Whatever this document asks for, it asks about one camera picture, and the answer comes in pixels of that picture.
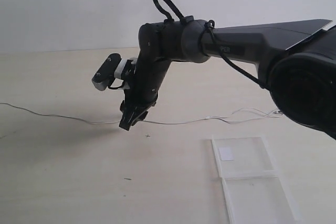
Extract clear plastic storage case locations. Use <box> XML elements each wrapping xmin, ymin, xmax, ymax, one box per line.
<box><xmin>211</xmin><ymin>135</ymin><xmax>304</xmax><ymax>223</ymax></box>

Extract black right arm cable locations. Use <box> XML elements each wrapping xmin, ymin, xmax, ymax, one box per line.
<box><xmin>152</xmin><ymin>0</ymin><xmax>266</xmax><ymax>89</ymax></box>

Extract white sticker label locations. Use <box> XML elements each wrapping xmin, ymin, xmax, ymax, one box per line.
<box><xmin>218</xmin><ymin>147</ymin><xmax>234</xmax><ymax>162</ymax></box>

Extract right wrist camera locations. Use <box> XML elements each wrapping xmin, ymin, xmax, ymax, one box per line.
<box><xmin>91</xmin><ymin>53</ymin><xmax>137</xmax><ymax>91</ymax></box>

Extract white wired earphones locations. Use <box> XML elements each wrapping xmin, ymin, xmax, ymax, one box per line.
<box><xmin>1</xmin><ymin>102</ymin><xmax>283</xmax><ymax>125</ymax></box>

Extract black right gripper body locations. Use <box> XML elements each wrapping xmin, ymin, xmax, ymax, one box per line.
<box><xmin>121</xmin><ymin>51</ymin><xmax>171</xmax><ymax>116</ymax></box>

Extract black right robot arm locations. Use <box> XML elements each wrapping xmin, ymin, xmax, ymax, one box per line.
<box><xmin>120</xmin><ymin>19</ymin><xmax>335</xmax><ymax>137</ymax></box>

